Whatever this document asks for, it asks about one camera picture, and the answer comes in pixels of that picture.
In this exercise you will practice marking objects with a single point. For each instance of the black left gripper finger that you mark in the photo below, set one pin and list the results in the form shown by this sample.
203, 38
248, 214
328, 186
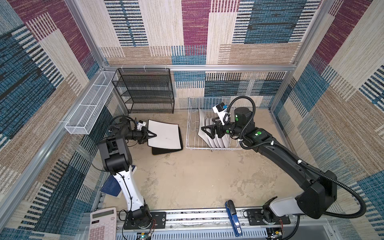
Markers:
148, 137
150, 133

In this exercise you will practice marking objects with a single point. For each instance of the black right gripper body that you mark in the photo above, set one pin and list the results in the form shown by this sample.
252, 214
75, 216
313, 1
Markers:
229, 128

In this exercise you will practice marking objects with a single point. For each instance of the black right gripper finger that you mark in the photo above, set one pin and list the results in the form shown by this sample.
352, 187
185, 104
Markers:
210, 133
210, 128

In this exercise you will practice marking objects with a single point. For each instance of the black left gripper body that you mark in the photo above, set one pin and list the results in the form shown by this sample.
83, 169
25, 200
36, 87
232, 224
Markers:
140, 136

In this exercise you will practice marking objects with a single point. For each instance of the black square plate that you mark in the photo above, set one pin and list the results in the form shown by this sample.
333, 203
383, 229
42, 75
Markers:
159, 151

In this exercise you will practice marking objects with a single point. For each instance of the white square plate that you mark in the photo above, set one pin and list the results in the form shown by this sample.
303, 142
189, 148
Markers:
167, 135
201, 134

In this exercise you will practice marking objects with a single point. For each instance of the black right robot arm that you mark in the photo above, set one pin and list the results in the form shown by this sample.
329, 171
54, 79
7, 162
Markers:
319, 189

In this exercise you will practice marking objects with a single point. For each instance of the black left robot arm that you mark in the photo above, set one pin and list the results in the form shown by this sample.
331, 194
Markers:
117, 160

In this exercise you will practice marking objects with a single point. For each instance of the white round plate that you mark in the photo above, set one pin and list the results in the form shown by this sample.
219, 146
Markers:
226, 141
219, 143
211, 141
215, 139

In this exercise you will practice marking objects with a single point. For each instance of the white round plate rightmost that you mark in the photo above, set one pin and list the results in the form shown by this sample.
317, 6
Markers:
226, 141

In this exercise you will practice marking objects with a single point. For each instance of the black mesh shelf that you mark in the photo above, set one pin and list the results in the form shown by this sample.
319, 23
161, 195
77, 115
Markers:
145, 90

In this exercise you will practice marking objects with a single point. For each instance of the blue book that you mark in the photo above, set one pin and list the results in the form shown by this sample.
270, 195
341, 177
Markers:
111, 186

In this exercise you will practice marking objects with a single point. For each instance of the blue stapler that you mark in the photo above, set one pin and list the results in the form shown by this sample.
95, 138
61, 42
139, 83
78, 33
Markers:
232, 213

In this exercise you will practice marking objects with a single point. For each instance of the pink calculator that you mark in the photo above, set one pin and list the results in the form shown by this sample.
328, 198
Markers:
103, 224

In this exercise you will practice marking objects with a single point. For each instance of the white wire dish rack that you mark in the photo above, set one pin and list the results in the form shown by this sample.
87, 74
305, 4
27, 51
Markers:
193, 141

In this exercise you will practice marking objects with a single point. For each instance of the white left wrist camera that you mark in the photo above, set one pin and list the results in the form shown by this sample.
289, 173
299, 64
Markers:
140, 124

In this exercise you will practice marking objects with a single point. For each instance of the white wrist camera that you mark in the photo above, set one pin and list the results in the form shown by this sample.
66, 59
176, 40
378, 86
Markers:
140, 124
222, 111

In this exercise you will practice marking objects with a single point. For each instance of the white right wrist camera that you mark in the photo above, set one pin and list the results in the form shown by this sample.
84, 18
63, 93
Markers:
222, 111

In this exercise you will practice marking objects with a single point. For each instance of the white mesh wall basket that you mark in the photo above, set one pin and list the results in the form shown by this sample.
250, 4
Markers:
89, 109

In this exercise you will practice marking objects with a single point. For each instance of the aluminium mounting rail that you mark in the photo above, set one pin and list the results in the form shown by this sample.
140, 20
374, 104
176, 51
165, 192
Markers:
214, 224

